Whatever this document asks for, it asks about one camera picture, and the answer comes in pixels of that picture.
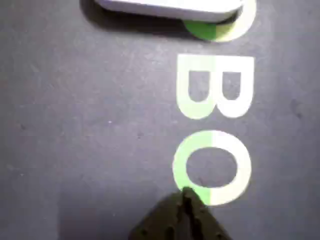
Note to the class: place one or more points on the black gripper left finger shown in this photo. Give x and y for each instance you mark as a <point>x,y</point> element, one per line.
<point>165,220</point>

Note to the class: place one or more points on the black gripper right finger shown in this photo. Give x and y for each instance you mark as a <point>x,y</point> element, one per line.
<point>207,225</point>

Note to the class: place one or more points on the white rounded tray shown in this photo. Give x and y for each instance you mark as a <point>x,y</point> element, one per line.
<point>162,6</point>

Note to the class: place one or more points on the dark mat with WOWROBO print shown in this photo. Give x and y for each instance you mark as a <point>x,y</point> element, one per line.
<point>75,125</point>

